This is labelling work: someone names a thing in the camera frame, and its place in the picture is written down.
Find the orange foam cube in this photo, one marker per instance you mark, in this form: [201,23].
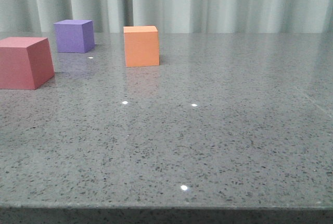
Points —
[141,46]

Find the pale green curtain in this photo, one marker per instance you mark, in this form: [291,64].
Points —
[172,16]

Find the purple foam cube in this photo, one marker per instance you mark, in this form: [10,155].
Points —
[74,36]

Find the red foam cube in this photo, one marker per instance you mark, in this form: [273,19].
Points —
[26,62]

